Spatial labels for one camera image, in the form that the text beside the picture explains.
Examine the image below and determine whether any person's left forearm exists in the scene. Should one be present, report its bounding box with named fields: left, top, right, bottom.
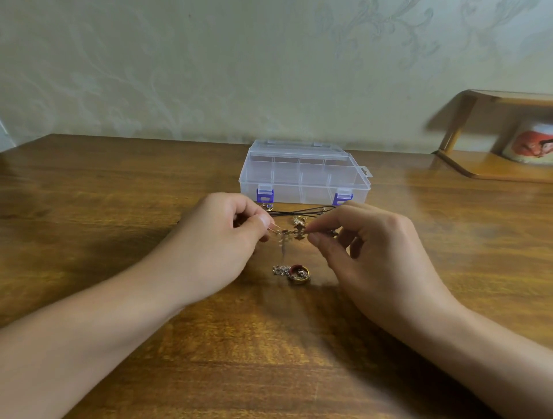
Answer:
left=0, top=263, right=191, bottom=419

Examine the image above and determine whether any clear plastic organizer box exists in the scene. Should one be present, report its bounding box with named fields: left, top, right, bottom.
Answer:
left=238, top=140, right=374, bottom=207

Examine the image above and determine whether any person's left hand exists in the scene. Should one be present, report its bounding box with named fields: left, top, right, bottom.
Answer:
left=138, top=192, right=279, bottom=307

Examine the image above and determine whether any wooden shelf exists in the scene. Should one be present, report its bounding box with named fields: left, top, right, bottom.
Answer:
left=432, top=90, right=553, bottom=184

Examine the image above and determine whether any person's right hand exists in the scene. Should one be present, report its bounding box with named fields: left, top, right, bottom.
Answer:
left=305, top=202, right=461, bottom=342

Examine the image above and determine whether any white printed mug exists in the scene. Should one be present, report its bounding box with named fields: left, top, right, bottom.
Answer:
left=503, top=120, right=553, bottom=165

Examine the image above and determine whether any person's right forearm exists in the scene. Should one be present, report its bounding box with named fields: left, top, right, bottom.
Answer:
left=406, top=302, right=553, bottom=419

